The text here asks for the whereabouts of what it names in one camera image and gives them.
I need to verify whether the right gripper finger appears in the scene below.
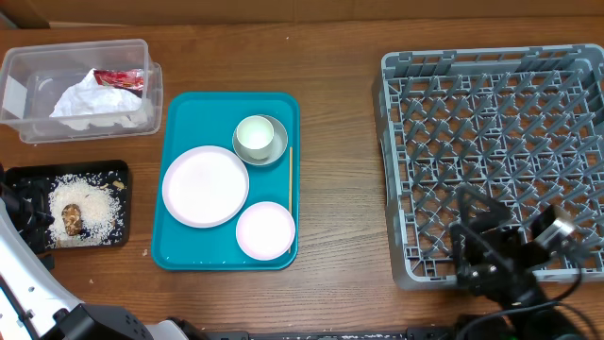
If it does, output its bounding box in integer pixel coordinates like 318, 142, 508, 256
457, 185, 512, 231
530, 205, 559, 234

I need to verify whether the brown food piece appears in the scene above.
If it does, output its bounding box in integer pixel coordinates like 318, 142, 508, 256
61, 204, 83, 236

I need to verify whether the rice food waste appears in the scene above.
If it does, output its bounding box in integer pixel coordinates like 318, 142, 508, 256
46, 173, 126, 248

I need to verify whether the white napkin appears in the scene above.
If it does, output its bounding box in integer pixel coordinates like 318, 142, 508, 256
50, 69, 149, 131

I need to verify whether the red snack wrapper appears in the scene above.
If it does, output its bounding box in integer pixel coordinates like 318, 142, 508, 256
93, 69, 144, 92

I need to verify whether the large white plate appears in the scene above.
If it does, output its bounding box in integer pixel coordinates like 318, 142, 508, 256
161, 145, 249, 229

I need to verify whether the small white plate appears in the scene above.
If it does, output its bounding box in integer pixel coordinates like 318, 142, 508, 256
236, 201, 296, 261

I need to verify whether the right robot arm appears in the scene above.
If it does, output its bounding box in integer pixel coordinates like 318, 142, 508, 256
449, 186, 589, 339

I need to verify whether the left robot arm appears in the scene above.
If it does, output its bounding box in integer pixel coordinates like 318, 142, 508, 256
1, 184, 208, 340

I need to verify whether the grey dishwasher rack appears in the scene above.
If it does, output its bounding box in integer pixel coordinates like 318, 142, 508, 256
374, 44, 603, 290

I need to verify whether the black rectangular tray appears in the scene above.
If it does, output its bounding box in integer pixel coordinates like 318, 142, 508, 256
5, 160, 131, 254

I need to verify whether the clear plastic bin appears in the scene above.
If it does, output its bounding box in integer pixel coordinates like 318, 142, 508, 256
1, 39, 163, 144

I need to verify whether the teal serving tray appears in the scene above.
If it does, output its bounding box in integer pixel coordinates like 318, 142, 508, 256
150, 92, 300, 271

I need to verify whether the wooden chopstick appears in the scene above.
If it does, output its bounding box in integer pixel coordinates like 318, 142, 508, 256
288, 147, 294, 216

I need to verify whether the grey bowl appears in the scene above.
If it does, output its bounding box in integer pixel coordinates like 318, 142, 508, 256
232, 115, 288, 166

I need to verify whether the white cup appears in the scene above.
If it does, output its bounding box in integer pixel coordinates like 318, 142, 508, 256
235, 115, 275, 160

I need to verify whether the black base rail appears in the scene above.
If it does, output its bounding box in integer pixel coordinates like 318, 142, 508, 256
200, 326, 455, 340

